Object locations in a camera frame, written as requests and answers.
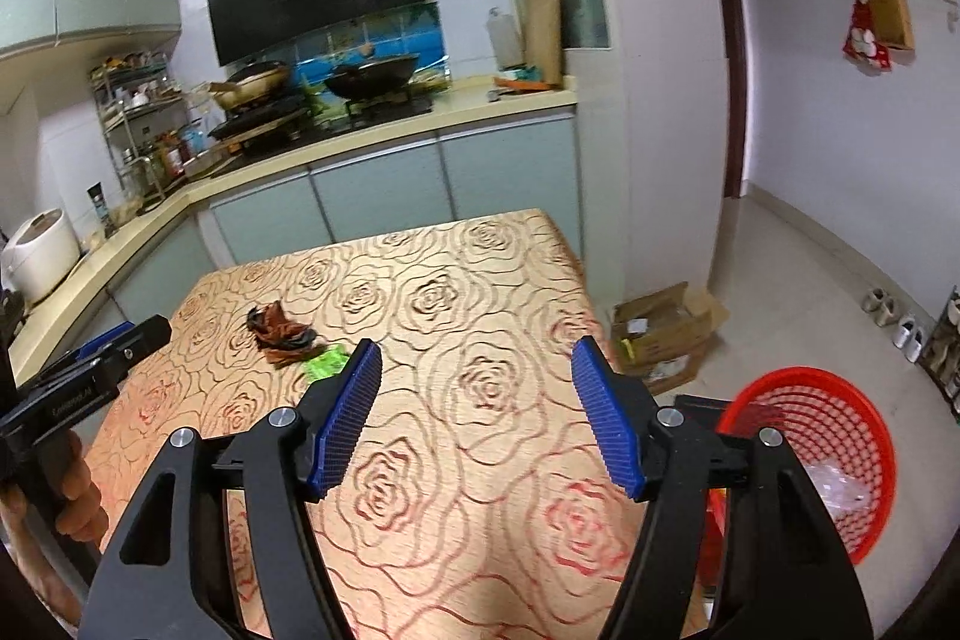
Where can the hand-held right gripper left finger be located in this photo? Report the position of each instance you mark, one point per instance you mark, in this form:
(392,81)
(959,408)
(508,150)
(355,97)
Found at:
(345,415)

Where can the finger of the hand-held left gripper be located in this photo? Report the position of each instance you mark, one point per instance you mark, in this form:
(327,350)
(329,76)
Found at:
(142,340)
(105,340)

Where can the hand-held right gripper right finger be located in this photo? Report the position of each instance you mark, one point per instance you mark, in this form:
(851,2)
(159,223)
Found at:
(607,415)

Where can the green wrapper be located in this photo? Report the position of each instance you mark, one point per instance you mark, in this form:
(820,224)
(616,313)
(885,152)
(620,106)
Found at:
(324,362)

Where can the orange black wrapper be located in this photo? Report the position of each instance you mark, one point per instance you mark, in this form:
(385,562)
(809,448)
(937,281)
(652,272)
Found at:
(281,329)

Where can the red plastic mesh basket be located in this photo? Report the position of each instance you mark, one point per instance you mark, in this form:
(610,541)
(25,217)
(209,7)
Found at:
(825,430)

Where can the person's left forearm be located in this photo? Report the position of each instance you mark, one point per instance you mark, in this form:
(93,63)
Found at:
(37,572)

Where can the person's left hand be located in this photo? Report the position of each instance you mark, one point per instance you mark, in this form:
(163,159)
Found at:
(82,497)

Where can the black kitchen appliance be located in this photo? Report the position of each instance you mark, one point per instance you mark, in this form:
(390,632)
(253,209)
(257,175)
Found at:
(9,317)

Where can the white rice cooker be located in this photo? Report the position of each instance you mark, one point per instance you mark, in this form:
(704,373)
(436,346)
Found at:
(37,257)

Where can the cardboard box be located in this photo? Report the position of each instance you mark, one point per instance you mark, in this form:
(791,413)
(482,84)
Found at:
(675,325)

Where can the black standing pouch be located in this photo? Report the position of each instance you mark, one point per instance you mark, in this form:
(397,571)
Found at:
(99,209)

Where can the rose patterned tablecloth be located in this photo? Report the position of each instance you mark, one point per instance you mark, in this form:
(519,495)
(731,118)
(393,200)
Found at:
(465,310)

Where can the metal spice rack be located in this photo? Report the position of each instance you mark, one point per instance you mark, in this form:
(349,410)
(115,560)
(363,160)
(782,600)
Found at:
(142,123)

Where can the grey kitchen base cabinets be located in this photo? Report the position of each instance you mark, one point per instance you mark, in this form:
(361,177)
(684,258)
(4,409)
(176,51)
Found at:
(375,183)

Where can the black gas stove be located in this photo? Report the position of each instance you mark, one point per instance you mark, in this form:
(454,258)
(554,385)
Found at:
(262,123)

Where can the beige frying pan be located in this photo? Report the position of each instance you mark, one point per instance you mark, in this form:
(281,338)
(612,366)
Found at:
(255,85)

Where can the beige pair of shoes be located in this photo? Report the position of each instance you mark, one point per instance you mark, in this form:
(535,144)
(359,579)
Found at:
(877,306)

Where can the white pair of shoes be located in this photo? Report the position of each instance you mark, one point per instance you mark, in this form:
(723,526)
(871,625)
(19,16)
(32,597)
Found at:
(911,336)

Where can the black wok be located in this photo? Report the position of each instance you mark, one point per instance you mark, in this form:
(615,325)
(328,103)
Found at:
(375,78)

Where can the black shoe rack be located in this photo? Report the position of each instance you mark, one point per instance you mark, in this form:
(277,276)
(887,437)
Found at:
(945,347)

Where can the orange packet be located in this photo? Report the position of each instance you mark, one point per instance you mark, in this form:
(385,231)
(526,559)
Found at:
(521,81)

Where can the dark wooden door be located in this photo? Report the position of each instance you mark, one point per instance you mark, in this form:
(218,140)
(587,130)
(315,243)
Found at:
(724,48)

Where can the blue scenic backsplash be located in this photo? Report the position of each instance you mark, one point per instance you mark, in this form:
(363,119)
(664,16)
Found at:
(405,33)

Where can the wooden cutting board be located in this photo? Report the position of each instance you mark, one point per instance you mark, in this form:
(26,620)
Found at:
(544,18)

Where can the brown paper bag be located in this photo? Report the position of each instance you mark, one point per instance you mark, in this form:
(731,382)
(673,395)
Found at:
(889,6)

